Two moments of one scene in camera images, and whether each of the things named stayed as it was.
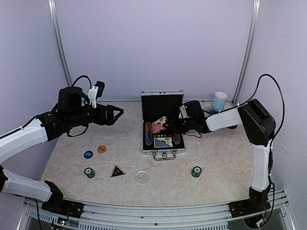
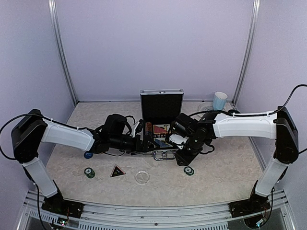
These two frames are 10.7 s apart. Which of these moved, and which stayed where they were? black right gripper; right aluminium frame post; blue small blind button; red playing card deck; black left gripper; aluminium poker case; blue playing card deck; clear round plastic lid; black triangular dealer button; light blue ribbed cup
Moved: black left gripper; blue playing card deck; black right gripper; red playing card deck
Stayed: blue small blind button; aluminium poker case; light blue ribbed cup; right aluminium frame post; clear round plastic lid; black triangular dealer button
